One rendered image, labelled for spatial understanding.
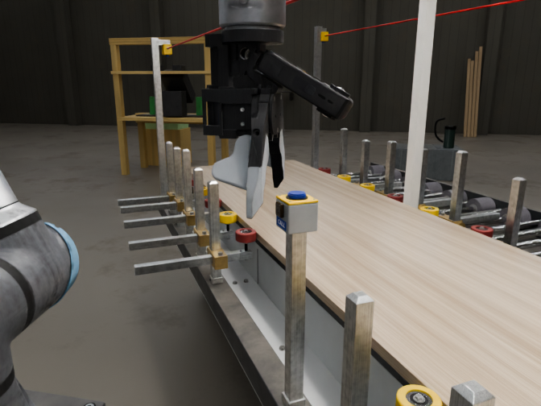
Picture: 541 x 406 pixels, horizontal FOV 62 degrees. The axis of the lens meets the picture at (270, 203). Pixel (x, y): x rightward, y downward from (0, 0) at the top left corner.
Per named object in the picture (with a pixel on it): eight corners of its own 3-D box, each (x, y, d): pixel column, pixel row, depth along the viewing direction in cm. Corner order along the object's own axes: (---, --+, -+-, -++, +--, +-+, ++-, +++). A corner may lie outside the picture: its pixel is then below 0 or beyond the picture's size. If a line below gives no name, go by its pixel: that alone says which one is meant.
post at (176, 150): (178, 235, 243) (173, 147, 231) (177, 234, 247) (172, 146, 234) (185, 234, 245) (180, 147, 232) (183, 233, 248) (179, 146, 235)
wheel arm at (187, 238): (130, 253, 181) (129, 242, 180) (129, 250, 184) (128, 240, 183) (233, 239, 196) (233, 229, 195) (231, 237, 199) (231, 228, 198)
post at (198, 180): (199, 275, 199) (194, 168, 186) (197, 272, 202) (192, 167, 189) (207, 274, 200) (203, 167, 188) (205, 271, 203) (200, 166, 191)
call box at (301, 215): (287, 238, 94) (288, 202, 92) (275, 228, 101) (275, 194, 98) (317, 234, 97) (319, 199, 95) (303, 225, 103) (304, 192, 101)
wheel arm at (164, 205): (121, 215, 226) (120, 207, 225) (120, 213, 229) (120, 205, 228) (206, 206, 241) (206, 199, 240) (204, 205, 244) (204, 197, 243)
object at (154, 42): (163, 202, 290) (151, 36, 263) (160, 198, 298) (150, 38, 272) (180, 200, 294) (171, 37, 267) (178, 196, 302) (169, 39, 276)
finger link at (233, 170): (208, 216, 50) (222, 142, 53) (261, 219, 49) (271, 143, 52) (200, 206, 47) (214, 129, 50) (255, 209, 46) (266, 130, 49)
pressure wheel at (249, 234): (242, 253, 180) (241, 225, 177) (260, 256, 176) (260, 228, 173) (232, 259, 173) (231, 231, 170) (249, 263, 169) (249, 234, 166)
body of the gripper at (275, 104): (223, 134, 59) (220, 35, 56) (287, 135, 57) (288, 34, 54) (202, 141, 52) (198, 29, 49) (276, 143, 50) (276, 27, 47)
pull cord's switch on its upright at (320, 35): (315, 188, 328) (319, 25, 299) (309, 185, 336) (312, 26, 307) (324, 187, 331) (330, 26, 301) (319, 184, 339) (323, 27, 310)
